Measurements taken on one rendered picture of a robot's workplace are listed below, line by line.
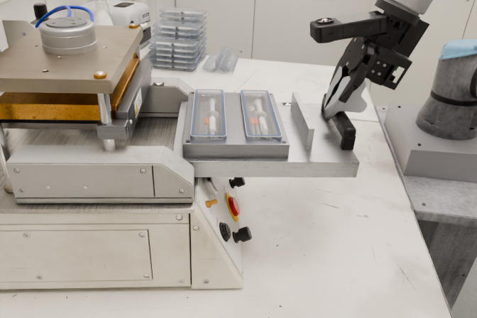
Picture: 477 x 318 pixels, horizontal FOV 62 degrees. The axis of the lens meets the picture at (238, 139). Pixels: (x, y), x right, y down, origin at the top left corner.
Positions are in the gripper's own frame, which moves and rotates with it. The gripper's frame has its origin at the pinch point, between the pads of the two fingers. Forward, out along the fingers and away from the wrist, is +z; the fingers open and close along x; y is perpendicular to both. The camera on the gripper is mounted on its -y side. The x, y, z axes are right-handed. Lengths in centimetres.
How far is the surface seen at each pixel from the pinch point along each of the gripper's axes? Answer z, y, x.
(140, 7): 21, -44, 102
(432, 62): 4, 129, 175
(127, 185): 14.8, -28.4, -16.3
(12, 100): 11.5, -47.0, -9.2
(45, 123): 12.8, -41.9, -10.2
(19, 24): 10, -56, 15
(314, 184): 22.4, 12.8, 12.9
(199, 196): 15.7, -17.4, -12.9
